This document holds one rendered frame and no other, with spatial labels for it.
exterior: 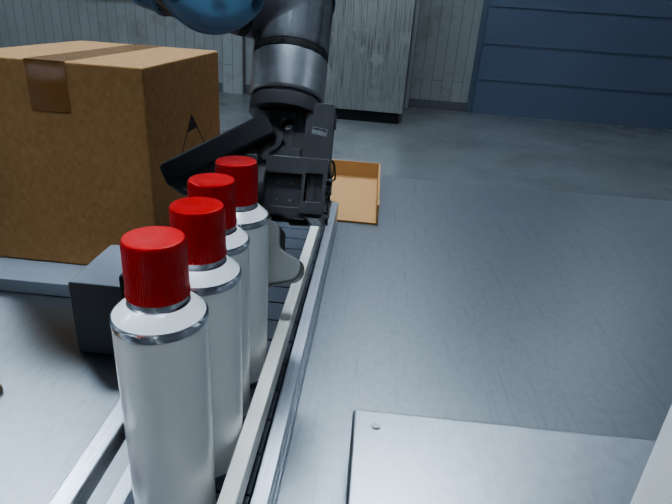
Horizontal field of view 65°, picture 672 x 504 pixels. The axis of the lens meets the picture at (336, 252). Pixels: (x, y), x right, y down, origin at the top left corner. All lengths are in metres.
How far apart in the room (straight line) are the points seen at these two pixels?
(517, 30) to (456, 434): 7.45
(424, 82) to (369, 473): 7.45
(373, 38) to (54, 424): 5.99
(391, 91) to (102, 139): 5.76
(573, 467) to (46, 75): 0.69
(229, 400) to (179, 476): 0.06
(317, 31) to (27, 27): 8.95
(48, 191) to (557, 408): 0.67
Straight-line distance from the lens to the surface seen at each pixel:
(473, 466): 0.46
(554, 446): 0.50
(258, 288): 0.45
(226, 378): 0.37
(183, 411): 0.32
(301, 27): 0.54
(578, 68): 8.03
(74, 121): 0.74
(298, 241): 0.79
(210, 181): 0.37
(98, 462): 0.34
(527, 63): 7.87
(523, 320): 0.77
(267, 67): 0.53
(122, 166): 0.73
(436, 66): 7.76
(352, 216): 1.03
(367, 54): 6.36
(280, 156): 0.50
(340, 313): 0.71
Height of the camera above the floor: 1.20
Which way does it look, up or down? 25 degrees down
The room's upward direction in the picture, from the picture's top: 4 degrees clockwise
